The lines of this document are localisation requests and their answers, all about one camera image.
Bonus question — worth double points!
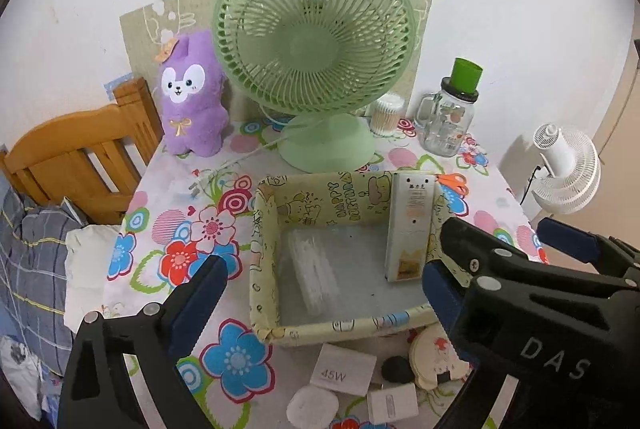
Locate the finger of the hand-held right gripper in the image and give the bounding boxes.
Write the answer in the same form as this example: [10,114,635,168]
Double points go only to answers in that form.
[539,216,640,280]
[440,218,546,295]

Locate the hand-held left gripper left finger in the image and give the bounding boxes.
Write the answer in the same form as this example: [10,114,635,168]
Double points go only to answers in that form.
[57,255,228,429]

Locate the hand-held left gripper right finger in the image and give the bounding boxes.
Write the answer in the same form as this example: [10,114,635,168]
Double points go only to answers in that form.
[422,259,506,429]

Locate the round cream cartoon compact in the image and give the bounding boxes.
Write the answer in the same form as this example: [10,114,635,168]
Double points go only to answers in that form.
[409,324,473,390]

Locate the yellow cartoon storage box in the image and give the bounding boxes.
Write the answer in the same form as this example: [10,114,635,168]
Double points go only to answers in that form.
[249,170,453,347]

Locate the small white adapter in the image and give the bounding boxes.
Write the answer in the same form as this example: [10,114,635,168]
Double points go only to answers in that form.
[367,383,418,422]

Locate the large white charger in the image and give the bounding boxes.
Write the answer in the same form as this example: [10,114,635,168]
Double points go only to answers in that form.
[310,343,377,395]

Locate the white round case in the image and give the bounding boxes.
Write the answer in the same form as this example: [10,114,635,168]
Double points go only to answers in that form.
[287,386,338,429]

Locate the small white fan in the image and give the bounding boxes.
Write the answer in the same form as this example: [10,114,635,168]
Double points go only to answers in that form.
[530,123,602,215]

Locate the tall white carton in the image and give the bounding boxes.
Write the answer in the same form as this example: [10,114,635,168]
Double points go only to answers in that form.
[385,172,435,284]

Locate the orange scissors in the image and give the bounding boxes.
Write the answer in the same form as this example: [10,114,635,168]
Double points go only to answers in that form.
[436,174,470,197]

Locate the small black object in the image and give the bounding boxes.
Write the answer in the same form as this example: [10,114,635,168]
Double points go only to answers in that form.
[382,356,415,382]

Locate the floral tablecloth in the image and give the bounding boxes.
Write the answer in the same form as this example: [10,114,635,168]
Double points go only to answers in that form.
[102,109,551,429]

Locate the clear plastic packet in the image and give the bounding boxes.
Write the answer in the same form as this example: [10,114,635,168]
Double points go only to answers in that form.
[287,229,341,317]

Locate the glass jar mug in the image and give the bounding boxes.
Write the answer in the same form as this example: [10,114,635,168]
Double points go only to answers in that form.
[414,78,480,156]

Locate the grey blue plaid quilt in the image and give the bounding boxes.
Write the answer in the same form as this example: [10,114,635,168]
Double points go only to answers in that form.
[0,169,91,375]

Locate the cotton swab container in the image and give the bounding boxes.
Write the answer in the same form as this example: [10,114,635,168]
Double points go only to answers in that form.
[369,94,405,137]

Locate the green plastic cup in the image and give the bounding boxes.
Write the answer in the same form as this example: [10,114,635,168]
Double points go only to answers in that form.
[450,57,485,97]

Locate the grey white printed cloth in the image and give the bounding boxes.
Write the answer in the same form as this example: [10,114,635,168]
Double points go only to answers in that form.
[0,334,41,415]

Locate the purple plush toy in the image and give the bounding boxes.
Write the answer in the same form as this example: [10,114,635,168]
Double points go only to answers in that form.
[159,30,231,156]

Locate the wooden chair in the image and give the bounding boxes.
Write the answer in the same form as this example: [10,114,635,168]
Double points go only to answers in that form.
[0,78,163,226]

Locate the blue patterned sticker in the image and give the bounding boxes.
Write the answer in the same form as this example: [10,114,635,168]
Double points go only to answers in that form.
[102,74,136,100]

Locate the green desk fan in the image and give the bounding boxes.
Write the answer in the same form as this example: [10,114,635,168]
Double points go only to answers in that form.
[212,0,417,174]

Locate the black power cable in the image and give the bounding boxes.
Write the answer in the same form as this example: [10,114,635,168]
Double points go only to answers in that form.
[520,164,546,206]

